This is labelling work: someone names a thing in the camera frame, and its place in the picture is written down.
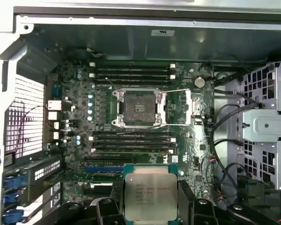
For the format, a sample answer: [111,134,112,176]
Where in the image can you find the silver drive cage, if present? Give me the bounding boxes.
[238,61,281,190]

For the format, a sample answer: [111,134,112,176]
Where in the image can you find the black cable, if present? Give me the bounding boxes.
[210,103,264,179]

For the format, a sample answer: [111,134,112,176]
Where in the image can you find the silver rear port block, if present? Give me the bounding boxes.
[46,83,63,143]

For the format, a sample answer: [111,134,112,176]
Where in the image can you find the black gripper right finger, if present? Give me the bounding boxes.
[177,180,281,225]

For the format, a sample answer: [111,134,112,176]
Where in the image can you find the silver coin battery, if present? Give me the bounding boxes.
[194,76,206,88]

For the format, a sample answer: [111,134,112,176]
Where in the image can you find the white case sticker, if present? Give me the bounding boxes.
[151,29,175,37]

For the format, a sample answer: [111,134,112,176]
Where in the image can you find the blue expansion slot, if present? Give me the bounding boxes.
[84,166,124,172]

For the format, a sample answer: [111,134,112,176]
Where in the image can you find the black expansion slot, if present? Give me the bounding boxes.
[84,156,125,165]

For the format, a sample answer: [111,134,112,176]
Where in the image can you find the black RAM slot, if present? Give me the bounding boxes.
[95,131,171,138]
[95,142,171,148]
[91,147,175,154]
[95,69,173,75]
[95,79,173,84]
[89,136,176,143]
[90,73,176,80]
[90,62,176,70]

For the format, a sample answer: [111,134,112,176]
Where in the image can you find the black silver PC case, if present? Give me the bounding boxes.
[0,6,281,225]

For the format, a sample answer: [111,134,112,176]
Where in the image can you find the blue slot retainer clip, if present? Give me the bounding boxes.
[2,210,25,225]
[4,174,26,192]
[2,193,24,207]

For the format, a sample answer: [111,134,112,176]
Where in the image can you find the CPU socket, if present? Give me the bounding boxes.
[111,88,168,128]

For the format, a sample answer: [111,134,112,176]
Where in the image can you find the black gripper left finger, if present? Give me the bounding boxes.
[36,180,125,225]

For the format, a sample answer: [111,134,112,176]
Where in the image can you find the green motherboard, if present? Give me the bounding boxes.
[45,60,216,225]

